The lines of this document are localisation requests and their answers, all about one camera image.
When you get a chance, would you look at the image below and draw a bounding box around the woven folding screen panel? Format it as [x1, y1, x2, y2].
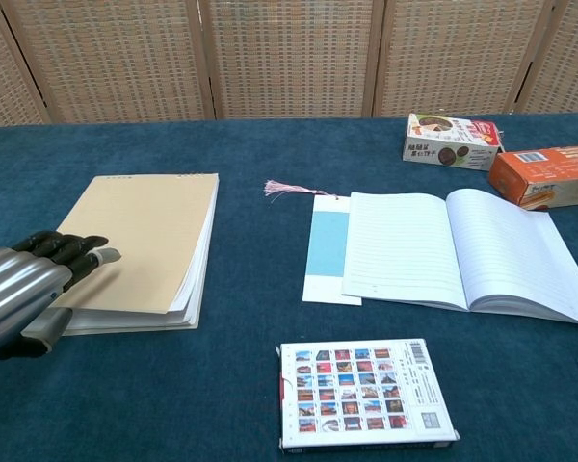
[503, 0, 578, 116]
[197, 0, 384, 121]
[0, 0, 54, 129]
[0, 0, 219, 124]
[363, 0, 558, 118]

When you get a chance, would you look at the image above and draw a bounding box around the tan spiral notepad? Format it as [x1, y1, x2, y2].
[47, 172, 221, 337]

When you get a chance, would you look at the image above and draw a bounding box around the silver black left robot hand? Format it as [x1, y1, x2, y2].
[0, 230, 123, 362]

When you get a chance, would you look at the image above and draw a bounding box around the teal felt tablecloth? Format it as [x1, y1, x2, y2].
[0, 111, 578, 462]

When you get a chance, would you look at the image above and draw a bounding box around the white box with photo grid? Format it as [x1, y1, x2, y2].
[275, 337, 461, 454]

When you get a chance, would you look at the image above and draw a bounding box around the bookmark with pink tassel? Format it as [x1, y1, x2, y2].
[263, 179, 363, 307]

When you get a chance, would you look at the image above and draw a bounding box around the open lined notebook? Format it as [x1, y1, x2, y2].
[340, 188, 578, 329]

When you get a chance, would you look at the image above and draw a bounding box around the orange carton box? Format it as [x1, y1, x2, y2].
[487, 143, 578, 211]

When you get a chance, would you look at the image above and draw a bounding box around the white cookie box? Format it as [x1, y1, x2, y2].
[402, 113, 506, 172]

